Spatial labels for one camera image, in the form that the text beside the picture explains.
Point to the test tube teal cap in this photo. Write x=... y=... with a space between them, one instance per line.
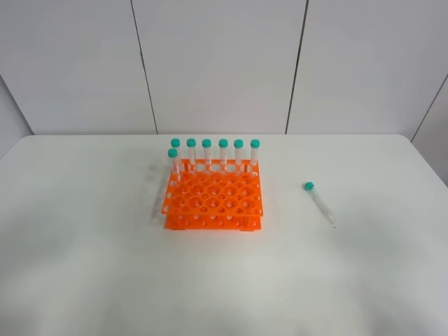
x=311 y=190

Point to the orange test tube rack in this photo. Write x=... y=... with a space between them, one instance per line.
x=213 y=197

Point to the test tube second row left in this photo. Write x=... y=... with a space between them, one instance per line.
x=174 y=164

